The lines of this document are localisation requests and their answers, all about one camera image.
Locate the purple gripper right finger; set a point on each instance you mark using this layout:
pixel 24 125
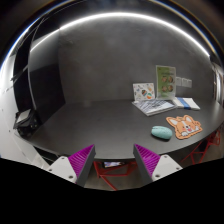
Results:
pixel 152 166

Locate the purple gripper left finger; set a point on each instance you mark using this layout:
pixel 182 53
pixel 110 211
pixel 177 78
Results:
pixel 76 167

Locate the teal computer mouse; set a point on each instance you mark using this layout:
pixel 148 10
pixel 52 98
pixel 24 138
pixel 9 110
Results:
pixel 161 132

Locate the orange corgi mouse pad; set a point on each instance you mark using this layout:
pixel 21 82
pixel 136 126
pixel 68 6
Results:
pixel 185 127

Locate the grey striped magazine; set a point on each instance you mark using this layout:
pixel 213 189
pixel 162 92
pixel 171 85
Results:
pixel 152 107

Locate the black box on shelf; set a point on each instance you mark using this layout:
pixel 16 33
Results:
pixel 26 122

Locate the white and blue booklet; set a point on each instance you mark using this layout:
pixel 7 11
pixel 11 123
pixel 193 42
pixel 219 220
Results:
pixel 186 103

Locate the white sticker sheet card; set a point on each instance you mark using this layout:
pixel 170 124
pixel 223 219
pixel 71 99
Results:
pixel 143 91

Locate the green standing poster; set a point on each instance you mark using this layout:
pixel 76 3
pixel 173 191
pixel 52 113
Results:
pixel 166 82

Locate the red metal chair frame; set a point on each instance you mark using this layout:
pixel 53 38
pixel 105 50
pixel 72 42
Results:
pixel 120 171

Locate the red metal stool frame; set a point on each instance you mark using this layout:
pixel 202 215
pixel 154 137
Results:
pixel 202 147

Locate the white wall switch plates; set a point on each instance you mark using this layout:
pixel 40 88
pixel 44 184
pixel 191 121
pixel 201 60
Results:
pixel 184 82

